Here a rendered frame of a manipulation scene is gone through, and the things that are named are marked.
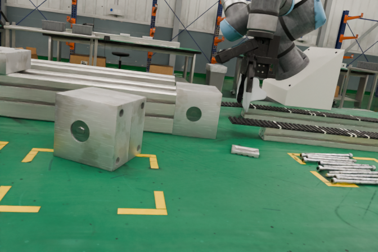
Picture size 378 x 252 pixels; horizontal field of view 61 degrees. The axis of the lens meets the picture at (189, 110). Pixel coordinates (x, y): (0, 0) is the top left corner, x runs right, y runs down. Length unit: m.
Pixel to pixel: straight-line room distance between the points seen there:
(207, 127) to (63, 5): 7.92
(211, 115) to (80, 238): 0.39
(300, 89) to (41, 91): 0.88
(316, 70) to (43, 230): 1.06
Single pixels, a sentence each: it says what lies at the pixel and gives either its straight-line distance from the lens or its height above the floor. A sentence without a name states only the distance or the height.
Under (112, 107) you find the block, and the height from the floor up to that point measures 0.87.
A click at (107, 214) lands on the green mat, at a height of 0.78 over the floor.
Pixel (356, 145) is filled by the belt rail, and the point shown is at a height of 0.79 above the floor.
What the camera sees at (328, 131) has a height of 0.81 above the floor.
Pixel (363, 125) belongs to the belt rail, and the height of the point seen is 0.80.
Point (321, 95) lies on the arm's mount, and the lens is 1.27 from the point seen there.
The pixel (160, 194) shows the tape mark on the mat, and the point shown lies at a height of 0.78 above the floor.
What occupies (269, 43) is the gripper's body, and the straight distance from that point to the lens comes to 0.88.
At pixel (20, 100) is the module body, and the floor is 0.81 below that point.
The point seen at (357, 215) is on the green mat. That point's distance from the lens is 0.49.
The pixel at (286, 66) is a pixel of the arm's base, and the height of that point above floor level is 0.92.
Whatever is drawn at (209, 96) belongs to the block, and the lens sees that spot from 0.63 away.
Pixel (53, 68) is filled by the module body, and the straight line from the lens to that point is 0.86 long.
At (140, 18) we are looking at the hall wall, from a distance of 8.30.
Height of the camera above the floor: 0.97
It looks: 13 degrees down
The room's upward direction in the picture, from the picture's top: 7 degrees clockwise
